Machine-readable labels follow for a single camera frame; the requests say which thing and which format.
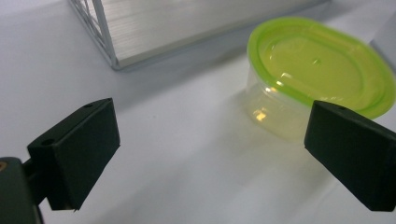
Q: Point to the yellow-green bowl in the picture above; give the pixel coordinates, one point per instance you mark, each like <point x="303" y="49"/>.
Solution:
<point x="311" y="62"/>

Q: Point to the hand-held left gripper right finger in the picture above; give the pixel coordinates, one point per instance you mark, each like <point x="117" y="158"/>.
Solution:
<point x="355" y="155"/>

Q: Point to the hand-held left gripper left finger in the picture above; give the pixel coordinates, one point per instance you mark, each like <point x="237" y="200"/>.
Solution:
<point x="84" y="149"/>

